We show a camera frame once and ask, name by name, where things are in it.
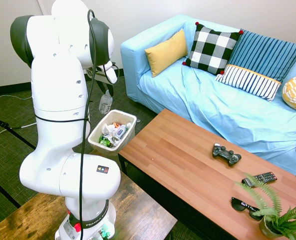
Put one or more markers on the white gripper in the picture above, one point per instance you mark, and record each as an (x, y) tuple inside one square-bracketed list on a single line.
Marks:
[(111, 72)]

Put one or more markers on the clear plastic water bottle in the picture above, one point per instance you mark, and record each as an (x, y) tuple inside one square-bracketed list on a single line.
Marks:
[(105, 105)]

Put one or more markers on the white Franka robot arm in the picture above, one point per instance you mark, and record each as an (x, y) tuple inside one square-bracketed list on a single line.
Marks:
[(58, 82)]

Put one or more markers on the white trash bin with liner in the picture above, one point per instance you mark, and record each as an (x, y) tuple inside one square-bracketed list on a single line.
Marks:
[(124, 115)]

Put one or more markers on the orange wrapper trash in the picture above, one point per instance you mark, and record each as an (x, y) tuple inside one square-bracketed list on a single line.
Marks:
[(116, 124)]

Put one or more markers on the crumpled white paper trash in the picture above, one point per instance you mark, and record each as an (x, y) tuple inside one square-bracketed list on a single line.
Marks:
[(107, 129)]

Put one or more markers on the green wrapper trash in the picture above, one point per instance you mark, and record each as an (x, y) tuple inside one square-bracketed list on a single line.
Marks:
[(104, 142)]

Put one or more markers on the plain yellow pillow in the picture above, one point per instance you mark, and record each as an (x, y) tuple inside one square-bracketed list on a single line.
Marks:
[(165, 52)]

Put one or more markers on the black stand leg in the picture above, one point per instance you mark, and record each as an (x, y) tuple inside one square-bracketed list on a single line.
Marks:
[(3, 191), (18, 136)]

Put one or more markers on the reddish wooden coffee table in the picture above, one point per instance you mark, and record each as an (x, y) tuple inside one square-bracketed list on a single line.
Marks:
[(177, 160)]

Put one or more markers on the black white checked pillow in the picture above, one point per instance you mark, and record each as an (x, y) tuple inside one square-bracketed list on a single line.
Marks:
[(210, 50)]

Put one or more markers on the light blue covered sofa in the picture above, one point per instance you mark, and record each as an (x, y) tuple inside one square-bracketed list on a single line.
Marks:
[(225, 117)]

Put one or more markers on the rustic dark wood table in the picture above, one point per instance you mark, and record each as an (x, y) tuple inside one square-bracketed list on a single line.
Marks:
[(142, 215)]

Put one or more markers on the black game controller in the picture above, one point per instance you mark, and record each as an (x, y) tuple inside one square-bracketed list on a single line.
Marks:
[(223, 153)]

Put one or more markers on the white navy striped pillow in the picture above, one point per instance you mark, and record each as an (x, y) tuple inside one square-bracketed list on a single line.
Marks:
[(250, 81)]

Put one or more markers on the blue striped large pillow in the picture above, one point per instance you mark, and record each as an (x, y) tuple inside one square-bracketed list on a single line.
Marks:
[(262, 55)]

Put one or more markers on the black sunglasses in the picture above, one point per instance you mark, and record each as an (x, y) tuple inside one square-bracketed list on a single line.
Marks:
[(238, 205)]

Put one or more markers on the black TV remote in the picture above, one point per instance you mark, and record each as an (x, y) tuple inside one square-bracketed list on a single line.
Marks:
[(265, 177)]

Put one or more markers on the green fern plant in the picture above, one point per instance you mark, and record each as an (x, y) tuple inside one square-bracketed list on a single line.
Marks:
[(267, 192)]

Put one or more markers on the olive plant pot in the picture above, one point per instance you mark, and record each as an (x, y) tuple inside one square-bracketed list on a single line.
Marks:
[(265, 228)]

